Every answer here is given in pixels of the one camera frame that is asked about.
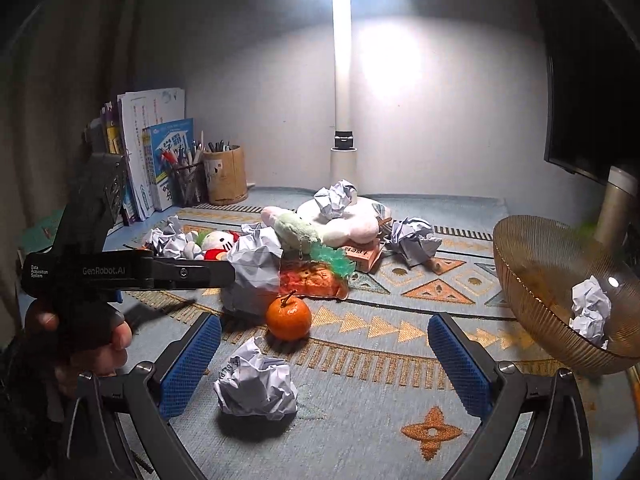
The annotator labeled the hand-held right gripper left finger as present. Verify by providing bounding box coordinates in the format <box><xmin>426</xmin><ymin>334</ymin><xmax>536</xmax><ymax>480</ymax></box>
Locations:
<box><xmin>60</xmin><ymin>312</ymin><xmax>223</xmax><ymax>480</ymax></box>

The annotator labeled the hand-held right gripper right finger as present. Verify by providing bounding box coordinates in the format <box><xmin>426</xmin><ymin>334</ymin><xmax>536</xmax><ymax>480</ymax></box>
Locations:
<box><xmin>427</xmin><ymin>312</ymin><xmax>596</xmax><ymax>480</ymax></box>

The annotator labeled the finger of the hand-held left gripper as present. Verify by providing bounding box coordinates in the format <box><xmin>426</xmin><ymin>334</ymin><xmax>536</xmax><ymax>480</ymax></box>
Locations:
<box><xmin>150</xmin><ymin>259</ymin><xmax>237</xmax><ymax>291</ymax></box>

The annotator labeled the white paper ball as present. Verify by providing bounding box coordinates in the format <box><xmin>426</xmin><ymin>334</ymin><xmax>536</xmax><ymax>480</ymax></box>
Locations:
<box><xmin>390</xmin><ymin>217</ymin><xmax>443</xmax><ymax>268</ymax></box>
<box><xmin>314</xmin><ymin>180</ymin><xmax>359</xmax><ymax>221</ymax></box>
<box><xmin>570</xmin><ymin>275</ymin><xmax>614</xmax><ymax>351</ymax></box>
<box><xmin>145</xmin><ymin>215</ymin><xmax>195</xmax><ymax>261</ymax></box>
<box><xmin>214</xmin><ymin>337</ymin><xmax>299</xmax><ymax>418</ymax></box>
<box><xmin>220</xmin><ymin>225</ymin><xmax>284</xmax><ymax>316</ymax></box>

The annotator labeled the pink and green plush toy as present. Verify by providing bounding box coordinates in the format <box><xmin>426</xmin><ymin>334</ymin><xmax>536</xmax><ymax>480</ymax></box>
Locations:
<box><xmin>261</xmin><ymin>205</ymin><xmax>322</xmax><ymax>257</ymax></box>

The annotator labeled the amber ribbed glass bowl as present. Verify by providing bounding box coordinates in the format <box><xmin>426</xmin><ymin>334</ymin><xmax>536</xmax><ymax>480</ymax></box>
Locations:
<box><xmin>492</xmin><ymin>215</ymin><xmax>640</xmax><ymax>376</ymax></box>

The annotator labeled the green translucent toy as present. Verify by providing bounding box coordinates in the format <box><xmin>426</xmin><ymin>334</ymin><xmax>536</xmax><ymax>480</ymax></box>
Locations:
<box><xmin>312</xmin><ymin>244</ymin><xmax>357</xmax><ymax>279</ymax></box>

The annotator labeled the person's left forearm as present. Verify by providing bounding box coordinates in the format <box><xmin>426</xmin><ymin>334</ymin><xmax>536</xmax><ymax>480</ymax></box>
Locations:
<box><xmin>0</xmin><ymin>332</ymin><xmax>76</xmax><ymax>480</ymax></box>

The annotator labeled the person's left hand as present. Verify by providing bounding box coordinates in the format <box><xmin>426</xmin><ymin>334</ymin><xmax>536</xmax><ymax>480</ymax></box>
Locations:
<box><xmin>25</xmin><ymin>302</ymin><xmax>133</xmax><ymax>396</ymax></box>

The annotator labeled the white and red plush toy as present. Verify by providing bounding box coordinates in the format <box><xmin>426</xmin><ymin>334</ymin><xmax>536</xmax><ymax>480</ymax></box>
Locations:
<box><xmin>201</xmin><ymin>230</ymin><xmax>242</xmax><ymax>262</ymax></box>

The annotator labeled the green notebook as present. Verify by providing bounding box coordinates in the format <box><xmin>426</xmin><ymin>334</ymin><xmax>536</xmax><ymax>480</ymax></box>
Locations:
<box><xmin>19</xmin><ymin>209</ymin><xmax>67</xmax><ymax>256</ymax></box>

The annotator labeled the black mesh pen holder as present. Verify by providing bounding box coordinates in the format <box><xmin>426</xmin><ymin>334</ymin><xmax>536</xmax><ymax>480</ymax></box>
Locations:
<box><xmin>170</xmin><ymin>161</ymin><xmax>207</xmax><ymax>207</ymax></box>

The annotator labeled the blue patterned woven mat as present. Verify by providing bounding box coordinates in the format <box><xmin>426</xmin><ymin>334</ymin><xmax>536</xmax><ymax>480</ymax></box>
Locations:
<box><xmin>20</xmin><ymin>187</ymin><xmax>640</xmax><ymax>480</ymax></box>

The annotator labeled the orange tangerine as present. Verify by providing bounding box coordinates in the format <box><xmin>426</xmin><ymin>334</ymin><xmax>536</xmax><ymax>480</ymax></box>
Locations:
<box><xmin>265</xmin><ymin>290</ymin><xmax>313</xmax><ymax>343</ymax></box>

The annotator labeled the tan cylindrical pen holder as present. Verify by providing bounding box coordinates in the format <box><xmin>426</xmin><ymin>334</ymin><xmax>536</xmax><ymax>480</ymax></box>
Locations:
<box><xmin>202</xmin><ymin>145</ymin><xmax>249</xmax><ymax>206</ymax></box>

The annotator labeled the orange snack packet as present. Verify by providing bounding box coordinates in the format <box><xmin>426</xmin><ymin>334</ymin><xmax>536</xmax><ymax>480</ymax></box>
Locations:
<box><xmin>279</xmin><ymin>266</ymin><xmax>351</xmax><ymax>302</ymax></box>

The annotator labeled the purple spine book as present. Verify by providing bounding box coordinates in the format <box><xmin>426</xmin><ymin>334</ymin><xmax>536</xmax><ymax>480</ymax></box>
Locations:
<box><xmin>85</xmin><ymin>100</ymin><xmax>136</xmax><ymax>227</ymax></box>

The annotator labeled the blue cover book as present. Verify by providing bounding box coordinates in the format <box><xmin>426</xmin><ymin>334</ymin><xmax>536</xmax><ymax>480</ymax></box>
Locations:
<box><xmin>142</xmin><ymin>119</ymin><xmax>196</xmax><ymax>212</ymax></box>

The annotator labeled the orange cardboard box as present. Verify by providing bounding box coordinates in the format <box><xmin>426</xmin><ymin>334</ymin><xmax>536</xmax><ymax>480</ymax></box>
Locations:
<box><xmin>342</xmin><ymin>237</ymin><xmax>387</xmax><ymax>274</ymax></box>

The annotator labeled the stack of books upright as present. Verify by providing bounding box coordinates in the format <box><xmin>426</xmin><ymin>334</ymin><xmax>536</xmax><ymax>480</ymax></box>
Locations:
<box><xmin>117</xmin><ymin>87</ymin><xmax>186</xmax><ymax>222</ymax></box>

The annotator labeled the large white plush toy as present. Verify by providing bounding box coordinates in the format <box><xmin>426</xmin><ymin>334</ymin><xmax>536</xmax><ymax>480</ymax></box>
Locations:
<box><xmin>297</xmin><ymin>195</ymin><xmax>382</xmax><ymax>247</ymax></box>

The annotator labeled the beige curtain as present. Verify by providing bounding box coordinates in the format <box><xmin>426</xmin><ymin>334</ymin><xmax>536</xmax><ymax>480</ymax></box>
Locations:
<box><xmin>0</xmin><ymin>0</ymin><xmax>156</xmax><ymax>321</ymax></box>

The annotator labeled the beige bottle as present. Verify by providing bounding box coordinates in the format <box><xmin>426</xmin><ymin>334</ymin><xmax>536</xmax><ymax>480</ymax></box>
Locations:
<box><xmin>592</xmin><ymin>165</ymin><xmax>640</xmax><ymax>248</ymax></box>

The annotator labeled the white desk lamp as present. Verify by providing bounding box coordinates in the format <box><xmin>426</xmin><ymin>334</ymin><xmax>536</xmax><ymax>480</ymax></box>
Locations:
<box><xmin>292</xmin><ymin>0</ymin><xmax>391</xmax><ymax>196</ymax></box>

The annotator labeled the black monitor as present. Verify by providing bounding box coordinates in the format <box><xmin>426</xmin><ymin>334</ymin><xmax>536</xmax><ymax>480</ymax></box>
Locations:
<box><xmin>530</xmin><ymin>0</ymin><xmax>640</xmax><ymax>186</ymax></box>

